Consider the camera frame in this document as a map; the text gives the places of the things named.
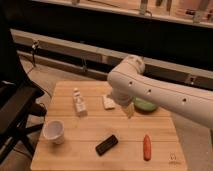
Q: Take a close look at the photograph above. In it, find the orange carrot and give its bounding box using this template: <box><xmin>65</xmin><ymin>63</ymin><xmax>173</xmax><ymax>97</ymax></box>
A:
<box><xmin>143</xmin><ymin>135</ymin><xmax>151</xmax><ymax>161</ymax></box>

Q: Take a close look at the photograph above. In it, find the white plastic bottle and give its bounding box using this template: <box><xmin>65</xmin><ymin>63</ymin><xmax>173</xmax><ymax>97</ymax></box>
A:
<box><xmin>73</xmin><ymin>88</ymin><xmax>87</xmax><ymax>117</ymax></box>

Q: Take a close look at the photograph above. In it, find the green ceramic bowl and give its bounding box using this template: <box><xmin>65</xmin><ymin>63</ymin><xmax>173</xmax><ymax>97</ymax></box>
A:
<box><xmin>133</xmin><ymin>97</ymin><xmax>158</xmax><ymax>112</ymax></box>

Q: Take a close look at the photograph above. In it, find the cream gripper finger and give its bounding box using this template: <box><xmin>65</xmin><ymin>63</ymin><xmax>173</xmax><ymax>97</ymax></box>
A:
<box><xmin>126</xmin><ymin>103</ymin><xmax>135</xmax><ymax>118</ymax></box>

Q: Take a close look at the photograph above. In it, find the black chair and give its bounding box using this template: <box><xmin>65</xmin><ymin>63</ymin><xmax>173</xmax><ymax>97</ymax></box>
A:
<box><xmin>0</xmin><ymin>79</ymin><xmax>48</xmax><ymax>164</ymax></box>

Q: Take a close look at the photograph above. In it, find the wooden table board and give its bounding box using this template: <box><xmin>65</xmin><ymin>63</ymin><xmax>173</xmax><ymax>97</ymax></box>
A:
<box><xmin>31</xmin><ymin>81</ymin><xmax>188</xmax><ymax>171</ymax></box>

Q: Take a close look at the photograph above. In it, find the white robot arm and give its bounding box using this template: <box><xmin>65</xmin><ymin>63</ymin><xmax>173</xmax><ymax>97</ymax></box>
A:
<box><xmin>107</xmin><ymin>55</ymin><xmax>213</xmax><ymax>130</ymax></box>

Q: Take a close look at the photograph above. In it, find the white sponge block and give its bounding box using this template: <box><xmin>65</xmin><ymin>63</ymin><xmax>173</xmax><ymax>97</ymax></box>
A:
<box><xmin>102</xmin><ymin>95</ymin><xmax>115</xmax><ymax>110</ymax></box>

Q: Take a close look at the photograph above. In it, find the black rectangular remote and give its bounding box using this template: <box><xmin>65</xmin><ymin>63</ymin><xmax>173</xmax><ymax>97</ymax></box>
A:
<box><xmin>95</xmin><ymin>135</ymin><xmax>118</xmax><ymax>156</ymax></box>

